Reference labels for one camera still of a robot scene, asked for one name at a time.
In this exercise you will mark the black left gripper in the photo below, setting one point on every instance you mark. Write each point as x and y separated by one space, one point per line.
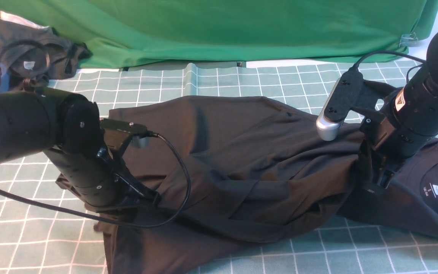
102 182

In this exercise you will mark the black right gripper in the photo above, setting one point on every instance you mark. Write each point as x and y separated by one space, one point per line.
386 146

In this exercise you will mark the dark gray long-sleeved shirt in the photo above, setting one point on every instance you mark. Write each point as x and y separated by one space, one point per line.
261 174

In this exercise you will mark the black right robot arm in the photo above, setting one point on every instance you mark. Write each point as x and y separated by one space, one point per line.
406 123

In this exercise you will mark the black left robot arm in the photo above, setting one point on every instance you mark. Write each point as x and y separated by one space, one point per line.
87 150

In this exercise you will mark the green checkered tablecloth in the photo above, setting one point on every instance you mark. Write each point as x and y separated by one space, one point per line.
39 241

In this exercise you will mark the metal binder clip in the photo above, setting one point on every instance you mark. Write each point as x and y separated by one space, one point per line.
408 40

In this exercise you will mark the crumpled dark gray garment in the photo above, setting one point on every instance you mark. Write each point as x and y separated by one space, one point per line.
38 55

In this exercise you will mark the green backdrop cloth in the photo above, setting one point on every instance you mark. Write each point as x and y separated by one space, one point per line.
128 33

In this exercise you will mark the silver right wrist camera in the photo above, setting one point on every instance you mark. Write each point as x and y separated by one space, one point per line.
351 92

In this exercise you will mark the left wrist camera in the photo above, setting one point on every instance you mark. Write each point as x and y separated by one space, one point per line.
117 135

